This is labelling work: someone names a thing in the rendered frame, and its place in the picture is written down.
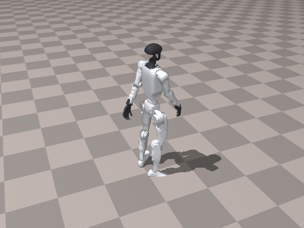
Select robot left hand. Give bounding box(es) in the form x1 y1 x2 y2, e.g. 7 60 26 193
123 99 133 120

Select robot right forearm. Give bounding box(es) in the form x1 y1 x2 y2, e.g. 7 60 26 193
168 91 180 107

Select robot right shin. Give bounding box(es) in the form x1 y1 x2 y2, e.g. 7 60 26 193
152 143 162 173

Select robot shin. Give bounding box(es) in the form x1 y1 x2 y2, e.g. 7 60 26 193
152 143 162 173
138 130 148 161

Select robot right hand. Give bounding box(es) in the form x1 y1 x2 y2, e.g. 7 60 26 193
175 105 181 116

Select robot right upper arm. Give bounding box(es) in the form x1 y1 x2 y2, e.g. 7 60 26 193
156 70 172 98

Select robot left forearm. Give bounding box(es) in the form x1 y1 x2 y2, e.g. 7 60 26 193
128 84 139 104

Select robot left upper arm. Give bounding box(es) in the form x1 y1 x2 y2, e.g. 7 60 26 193
134 60 146 87

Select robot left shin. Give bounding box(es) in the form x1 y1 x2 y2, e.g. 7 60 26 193
138 130 148 161

